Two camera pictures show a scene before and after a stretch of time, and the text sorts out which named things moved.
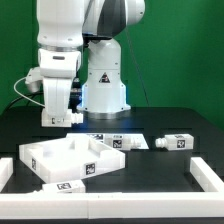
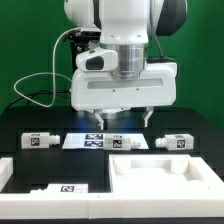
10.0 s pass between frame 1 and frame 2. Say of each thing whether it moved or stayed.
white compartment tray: moved
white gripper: moved
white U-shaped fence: stayed
